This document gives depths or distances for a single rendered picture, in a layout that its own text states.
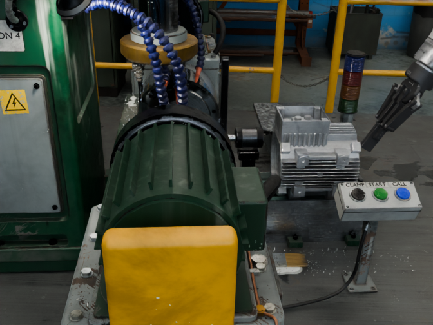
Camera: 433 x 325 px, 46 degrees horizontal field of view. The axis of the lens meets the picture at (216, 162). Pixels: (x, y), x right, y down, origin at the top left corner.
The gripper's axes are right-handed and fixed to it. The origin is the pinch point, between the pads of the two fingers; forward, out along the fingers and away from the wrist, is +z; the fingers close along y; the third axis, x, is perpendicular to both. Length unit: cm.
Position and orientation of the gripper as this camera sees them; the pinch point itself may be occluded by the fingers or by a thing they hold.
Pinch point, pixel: (373, 137)
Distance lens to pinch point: 133.4
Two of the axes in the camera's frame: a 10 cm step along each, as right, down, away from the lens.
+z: -5.2, 7.7, 3.7
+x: 8.5, 4.3, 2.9
